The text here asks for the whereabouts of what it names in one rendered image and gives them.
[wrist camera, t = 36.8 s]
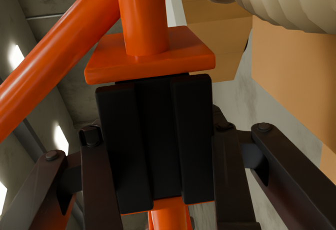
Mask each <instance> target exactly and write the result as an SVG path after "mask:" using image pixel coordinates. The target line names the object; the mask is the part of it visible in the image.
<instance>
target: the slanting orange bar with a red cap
mask: <svg viewBox="0 0 336 230"><path fill-rule="evenodd" d="M120 18H121V14H120V7H119V0H76V1H75V3H74V4H73V5H72V6H71V7H70V8H69V9H68V10H67V11H66V13H65V14H64V15H63V16H62V17H61V18H60V19H59V20H58V21H57V23H56V24H55V25H54V26H53V27H52V28H51V29H50V30H49V31H48V33H47V34H46V35H45V36H44V37H43V38H42V39H41V40H40V41H39V43H38V44H37V45H36V46H35V47H34V48H33V49H32V50H31V52H30V53H29V54H28V55H27V56H26V57H25V58H24V59H23V60H22V62H21V63H20V64H19V65H18V66H17V67H16V68H15V69H14V70H13V72H12V73H11V74H10V75H9V76H8V77H7V78H6V79H5V80H4V82H3V83H2V84H1V85H0V144H1V143H2V142H3V141H4V140H5V139H6V138H7V137H8V136H9V134H10V133H11V132H12V131H13V130H14V129H15V128H16V127H17V126H18V125H19V124H20V123H21V122H22V121H23V120H24V119H25V118H26V117H27V116H28V114H29V113H30V112H31V111H32V110H33V109H34V108H35V107H36V106H37V105H38V104H39V103H40V101H41V100H42V99H43V98H44V97H45V96H46V95H47V94H48V93H49V92H50V91H51V90H52V89H53V88H54V87H55V86H56V85H57V84H58V83H59V82H60V80H61V79H62V78H63V77H64V76H65V75H66V74H67V73H68V72H69V71H70V70H71V69H72V68H73V67H74V66H75V65H76V64H77V63H78V62H79V61H80V60H81V58H82V57H83V56H84V55H85V54H86V53H87V52H88V51H89V50H90V49H91V48H92V47H93V46H94V45H95V44H96V43H97V42H98V41H99V40H100V39H101V38H102V36H103V35H104V34H105V33H106V32H107V31H108V30H109V29H110V28H111V27H112V26H113V25H114V24H115V23H116V22H117V21H118V20H119V19H120Z"/></svg>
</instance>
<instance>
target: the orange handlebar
mask: <svg viewBox="0 0 336 230"><path fill-rule="evenodd" d="M118 3H119V10H120V16H121V22H122V29H123V35H124V42H125V48H126V54H128V55H130V56H150V55H156V54H160V53H163V52H166V51H167V50H169V49H170V42H169V32H168V21H167V11H166V0H118ZM194 229H195V222H194V218H193V217H192V216H190V215H189V211H188V206H181V207H174V208H167V209H161V210H154V211H148V223H146V225H145V230H194Z"/></svg>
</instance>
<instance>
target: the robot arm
mask: <svg viewBox="0 0 336 230"><path fill-rule="evenodd" d="M213 125H214V135H213V136H212V137H211V145H212V167H213V190H214V207H215V224H216V230H262V229H261V225H260V223H259V222H257V221H256V217H255V212H254V208H253V203H252V198H251V194H250V189H249V185H248V180H247V175H246V171H245V168H250V171H251V173H252V175H253V176H254V178H255V179H256V181H257V183H258V184H259V186H260V187H261V189H262V190H263V192H264V193H265V195H266V196H267V198H268V199H269V201H270V202H271V204H272V205H273V207H274V208H275V210H276V212H277V213H278V215H279V216H280V218H281V219H282V221H283V222H284V224H285V225H286V227H287V228H288V230H336V185H335V184H334V183H333V182H332V181H331V180H330V179H329V178H328V177H327V176H326V175H325V174H324V173H323V172H322V171H321V170H320V169H319V168H318V167H317V166H315V165H314V164H313V163H312V162H311V161H310V160H309V159H308V158H307V157H306V156H305V155H304V154H303V153H302V152H301V151H300V150H299V149H298V148H297V147H296V146H295V145H294V144H293V143H292V142H291V141H290V140H289V139H288V138H287V137H286V136H285V135H284V134H283V133H282V132H281V131H280V130H279V129H278V128H277V127H276V126H274V125H273V124H269V123H265V122H262V123H257V124H254V125H253V126H252V127H251V131H242V130H237V129H236V126H235V125H234V124H232V123H230V122H228V121H227V120H226V118H225V116H224V115H223V113H222V111H221V110H220V108H219V107H218V106H216V105H215V104H213ZM77 135H78V139H79V144H80V151H78V152H76V153H73V154H70V155H66V153H65V152H64V151H63V150H57V149H56V150H50V151H48V152H46V153H44V154H43V155H41V156H40V158H39V159H38V160H37V162H36V164H35V165H34V167H33V168H32V170H31V172H30V173H29V175H28V177H27V178H26V180H25V181H24V183H23V185H22V186H21V188H20V190H19V191H18V193H17V194H16V196H15V198H14V199H13V201H12V203H11V204H10V206H9V207H8V209H7V211H6V212H5V214H4V216H3V217H2V219H1V220H0V230H65V229H66V226H67V223H68V220H69V217H70V214H71V211H72V208H73V205H74V203H75V200H76V197H77V192H80V191H82V203H83V228H84V230H124V228H123V223H122V218H121V213H120V208H119V203H118V198H117V193H116V188H115V183H114V179H113V174H112V169H111V164H110V159H109V154H108V151H107V150H106V147H105V142H104V138H103V133H102V128H101V123H100V119H97V120H96V121H95V122H93V123H92V124H91V125H87V126H84V127H82V128H81V129H79V130H78V132H77Z"/></svg>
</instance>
